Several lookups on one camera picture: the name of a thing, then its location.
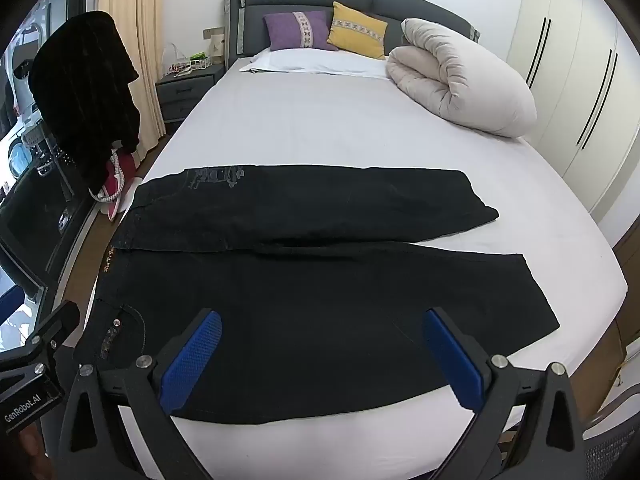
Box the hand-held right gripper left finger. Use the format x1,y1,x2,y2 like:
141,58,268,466
55,308,223,480

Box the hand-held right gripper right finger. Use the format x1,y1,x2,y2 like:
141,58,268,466
422,307,588,480

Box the black pants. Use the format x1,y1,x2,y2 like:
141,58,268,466
80,165,561,426

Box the glass sliding door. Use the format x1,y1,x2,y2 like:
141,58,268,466
0,0,101,351

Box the grey mesh chair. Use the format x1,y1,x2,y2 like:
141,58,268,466
582,385,640,480

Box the pink and white bag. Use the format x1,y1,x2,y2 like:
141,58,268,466
89,150,139,218

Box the grey nightstand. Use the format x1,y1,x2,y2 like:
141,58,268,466
155,62,226,123

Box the bed with grey headboard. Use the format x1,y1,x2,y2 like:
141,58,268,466
95,0,628,480

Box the rolled cream duvet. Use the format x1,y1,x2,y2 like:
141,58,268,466
387,18,538,139

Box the black hanging garment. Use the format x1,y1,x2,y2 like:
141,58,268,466
28,10,142,193

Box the cream wardrobe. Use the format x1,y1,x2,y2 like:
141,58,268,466
505,0,640,233

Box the clear plastic bag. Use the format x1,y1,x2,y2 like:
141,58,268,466
160,42,193,77

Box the white pillow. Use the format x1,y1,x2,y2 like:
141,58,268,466
239,49,396,80

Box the beige curtain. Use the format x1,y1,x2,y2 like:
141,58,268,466
97,0,168,161

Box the purple pillow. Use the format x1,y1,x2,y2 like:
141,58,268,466
263,10,341,52

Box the yellow pillow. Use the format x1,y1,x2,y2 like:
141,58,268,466
326,1,388,59

